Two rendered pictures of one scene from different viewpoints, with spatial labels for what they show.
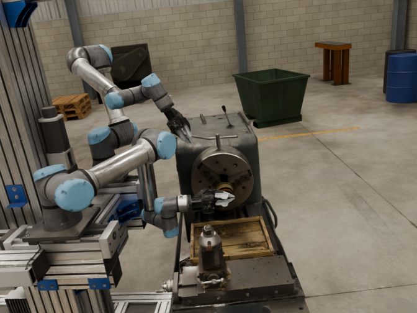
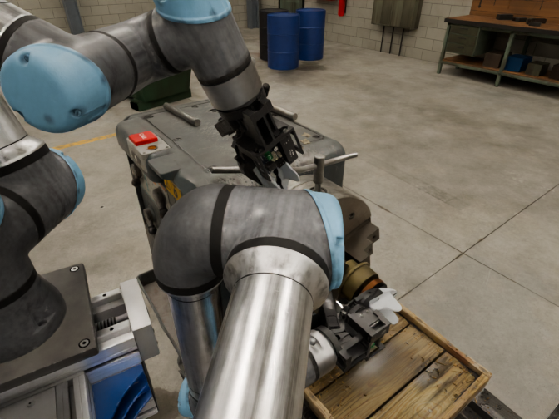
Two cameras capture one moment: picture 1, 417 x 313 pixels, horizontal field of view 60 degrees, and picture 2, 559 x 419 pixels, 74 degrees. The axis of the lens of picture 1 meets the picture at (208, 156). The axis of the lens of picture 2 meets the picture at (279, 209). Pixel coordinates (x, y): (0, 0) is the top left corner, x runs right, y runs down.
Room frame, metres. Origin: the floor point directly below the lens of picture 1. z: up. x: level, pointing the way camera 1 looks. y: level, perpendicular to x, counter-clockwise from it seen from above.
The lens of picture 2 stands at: (1.19, 0.42, 1.66)
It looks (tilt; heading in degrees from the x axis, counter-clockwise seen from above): 34 degrees down; 324
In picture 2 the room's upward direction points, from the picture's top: straight up
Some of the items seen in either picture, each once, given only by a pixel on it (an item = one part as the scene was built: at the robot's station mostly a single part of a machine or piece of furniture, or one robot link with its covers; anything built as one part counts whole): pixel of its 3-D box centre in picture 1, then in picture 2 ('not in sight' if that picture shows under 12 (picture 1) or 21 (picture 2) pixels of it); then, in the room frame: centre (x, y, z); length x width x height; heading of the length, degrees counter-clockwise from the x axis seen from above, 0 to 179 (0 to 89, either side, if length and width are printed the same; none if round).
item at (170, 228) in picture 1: (167, 223); not in sight; (1.49, 0.22, 0.98); 0.11 x 0.08 x 0.11; 45
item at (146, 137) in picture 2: not in sight; (143, 139); (2.16, 0.17, 1.26); 0.06 x 0.06 x 0.02; 0
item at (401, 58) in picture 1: (403, 77); (283, 41); (7.02, -3.97, 0.44); 0.59 x 0.59 x 0.88
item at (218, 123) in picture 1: (215, 156); (225, 187); (2.11, -0.04, 1.06); 0.59 x 0.48 x 0.39; 0
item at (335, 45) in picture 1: (331, 61); not in sight; (10.02, -3.63, 0.50); 1.61 x 0.44 x 1.00; 1
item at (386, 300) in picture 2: (224, 196); (388, 301); (1.47, -0.05, 1.09); 0.09 x 0.06 x 0.03; 89
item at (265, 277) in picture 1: (231, 279); not in sight; (1.08, -0.03, 0.95); 0.43 x 0.17 x 0.05; 90
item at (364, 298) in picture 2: (214, 194); (365, 303); (1.49, -0.01, 1.10); 0.09 x 0.02 x 0.05; 89
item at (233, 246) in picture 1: (229, 239); (383, 372); (1.44, -0.05, 0.89); 0.36 x 0.30 x 0.04; 90
